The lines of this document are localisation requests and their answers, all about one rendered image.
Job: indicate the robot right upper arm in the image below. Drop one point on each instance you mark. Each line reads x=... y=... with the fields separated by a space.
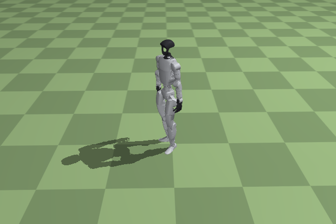
x=157 y=64

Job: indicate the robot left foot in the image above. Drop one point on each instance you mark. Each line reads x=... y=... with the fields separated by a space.
x=170 y=149

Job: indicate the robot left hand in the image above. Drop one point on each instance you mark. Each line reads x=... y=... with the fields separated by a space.
x=178 y=107

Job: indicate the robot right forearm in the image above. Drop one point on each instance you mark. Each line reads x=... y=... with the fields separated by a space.
x=158 y=83

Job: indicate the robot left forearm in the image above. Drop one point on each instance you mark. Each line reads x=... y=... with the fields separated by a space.
x=179 y=92

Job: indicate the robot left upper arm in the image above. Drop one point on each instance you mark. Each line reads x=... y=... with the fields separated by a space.
x=177 y=75

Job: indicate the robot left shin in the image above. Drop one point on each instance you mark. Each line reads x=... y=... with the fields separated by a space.
x=171 y=134

